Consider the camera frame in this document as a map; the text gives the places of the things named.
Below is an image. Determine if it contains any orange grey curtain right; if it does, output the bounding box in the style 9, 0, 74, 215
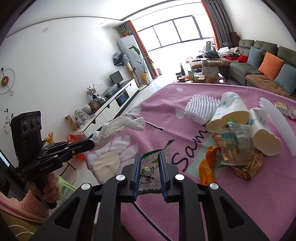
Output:
201, 0, 240, 50

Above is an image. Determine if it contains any orange grey curtain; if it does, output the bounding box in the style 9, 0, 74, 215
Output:
201, 0, 240, 50
119, 20, 158, 79

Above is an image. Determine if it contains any small black monitor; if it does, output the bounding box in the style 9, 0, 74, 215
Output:
109, 71, 123, 86

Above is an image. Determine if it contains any pink sleeved left forearm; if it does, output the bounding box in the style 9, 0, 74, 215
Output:
1, 191, 49, 223

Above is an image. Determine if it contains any gold foil snack wrapper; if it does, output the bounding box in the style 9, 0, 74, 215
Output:
232, 150, 264, 180

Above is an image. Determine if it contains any tall green potted plant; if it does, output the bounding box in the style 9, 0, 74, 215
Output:
129, 45, 154, 86

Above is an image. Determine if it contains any large window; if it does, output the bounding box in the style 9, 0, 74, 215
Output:
138, 15, 214, 51

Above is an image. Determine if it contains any silver green foil wrapper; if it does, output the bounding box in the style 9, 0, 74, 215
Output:
213, 121, 255, 169

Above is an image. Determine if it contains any orange cushion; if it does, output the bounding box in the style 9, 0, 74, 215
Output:
258, 52, 284, 81

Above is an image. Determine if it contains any green clear snack wrapper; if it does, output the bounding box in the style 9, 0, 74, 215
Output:
138, 139, 175, 195

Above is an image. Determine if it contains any coffee table with jars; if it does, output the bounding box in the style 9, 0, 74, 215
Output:
176, 58, 231, 84

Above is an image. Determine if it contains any orange grey curtain left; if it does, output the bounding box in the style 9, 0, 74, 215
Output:
119, 20, 158, 79

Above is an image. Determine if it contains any blue patterned paper cup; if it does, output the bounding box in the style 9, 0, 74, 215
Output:
249, 108, 282, 157
206, 92, 249, 133

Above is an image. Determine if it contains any person's left hand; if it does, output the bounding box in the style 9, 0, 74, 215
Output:
28, 172, 60, 210

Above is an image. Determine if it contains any white standing air conditioner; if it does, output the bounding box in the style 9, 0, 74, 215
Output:
117, 35, 144, 85

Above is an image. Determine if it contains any pink daisy blanket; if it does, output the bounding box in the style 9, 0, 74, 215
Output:
85, 83, 295, 240

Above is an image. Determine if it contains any green sectional sofa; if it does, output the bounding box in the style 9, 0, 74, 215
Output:
229, 39, 295, 100

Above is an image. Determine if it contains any white tv cabinet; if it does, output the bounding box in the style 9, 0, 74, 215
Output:
75, 79, 139, 137

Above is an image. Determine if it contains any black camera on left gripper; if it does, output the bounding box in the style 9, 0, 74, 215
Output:
11, 110, 43, 168

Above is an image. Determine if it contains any blue grey cushion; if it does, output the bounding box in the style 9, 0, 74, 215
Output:
247, 46, 263, 70
274, 64, 296, 95

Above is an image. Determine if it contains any white tissue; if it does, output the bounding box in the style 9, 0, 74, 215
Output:
91, 116, 145, 148

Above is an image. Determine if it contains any green plastic stool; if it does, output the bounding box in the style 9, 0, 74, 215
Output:
56, 176, 77, 201

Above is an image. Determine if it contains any beige packaged snack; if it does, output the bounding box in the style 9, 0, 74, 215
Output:
274, 101, 296, 120

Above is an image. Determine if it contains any round wall clock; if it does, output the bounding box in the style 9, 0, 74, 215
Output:
1, 67, 16, 96

